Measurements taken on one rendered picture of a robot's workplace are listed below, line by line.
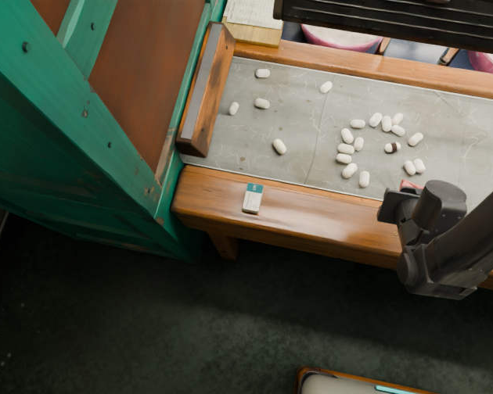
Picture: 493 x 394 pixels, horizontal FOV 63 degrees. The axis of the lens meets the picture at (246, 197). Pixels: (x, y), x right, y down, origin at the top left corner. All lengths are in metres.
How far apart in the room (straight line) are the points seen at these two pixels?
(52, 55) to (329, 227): 0.62
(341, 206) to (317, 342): 0.83
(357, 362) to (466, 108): 0.98
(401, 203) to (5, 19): 0.60
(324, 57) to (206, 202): 0.45
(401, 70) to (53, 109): 0.81
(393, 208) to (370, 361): 1.00
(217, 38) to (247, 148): 0.25
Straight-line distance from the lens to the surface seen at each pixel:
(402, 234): 0.67
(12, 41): 0.38
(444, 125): 1.05
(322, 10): 0.70
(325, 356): 1.62
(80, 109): 0.48
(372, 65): 1.04
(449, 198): 0.61
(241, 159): 0.92
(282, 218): 0.85
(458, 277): 0.57
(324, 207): 0.87
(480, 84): 1.11
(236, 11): 1.09
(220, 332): 1.60
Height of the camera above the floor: 1.59
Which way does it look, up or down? 73 degrees down
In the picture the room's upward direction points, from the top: 5 degrees counter-clockwise
